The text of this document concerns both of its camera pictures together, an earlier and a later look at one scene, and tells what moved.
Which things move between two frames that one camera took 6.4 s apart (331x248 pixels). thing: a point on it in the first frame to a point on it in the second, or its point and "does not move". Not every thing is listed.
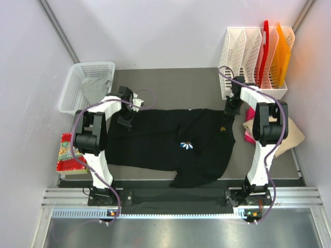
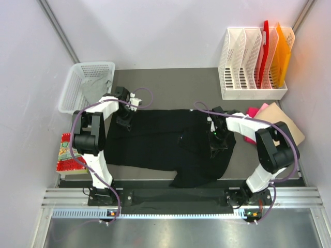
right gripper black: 230,113 to 216,148
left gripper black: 128,123 does not move
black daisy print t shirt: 197,144 does not move
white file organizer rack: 241,58 does not move
